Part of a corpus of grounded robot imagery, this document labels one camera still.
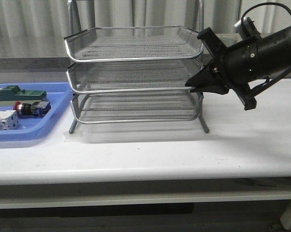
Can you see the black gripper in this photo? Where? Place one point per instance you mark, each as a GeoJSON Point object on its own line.
{"type": "Point", "coordinates": [226, 71]}

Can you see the silver mesh tray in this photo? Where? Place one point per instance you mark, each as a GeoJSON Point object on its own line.
{"type": "Point", "coordinates": [98, 108]}
{"type": "Point", "coordinates": [133, 43]}
{"type": "Point", "coordinates": [120, 76]}

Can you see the red emergency stop button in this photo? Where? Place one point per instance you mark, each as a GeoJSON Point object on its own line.
{"type": "Point", "coordinates": [37, 109]}

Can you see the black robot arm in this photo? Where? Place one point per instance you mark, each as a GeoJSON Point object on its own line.
{"type": "Point", "coordinates": [248, 67]}

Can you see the silver top mesh tray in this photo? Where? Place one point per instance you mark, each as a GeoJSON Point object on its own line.
{"type": "Point", "coordinates": [133, 43]}

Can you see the silver bottom mesh tray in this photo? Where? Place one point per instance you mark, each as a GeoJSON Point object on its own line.
{"type": "Point", "coordinates": [98, 108]}

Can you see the blue plastic tray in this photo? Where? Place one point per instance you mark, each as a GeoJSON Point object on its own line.
{"type": "Point", "coordinates": [59, 95]}

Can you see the green terminal block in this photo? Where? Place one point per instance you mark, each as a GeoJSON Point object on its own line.
{"type": "Point", "coordinates": [11, 94]}

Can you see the white circuit breaker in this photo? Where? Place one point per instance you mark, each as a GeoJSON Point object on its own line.
{"type": "Point", "coordinates": [8, 120]}

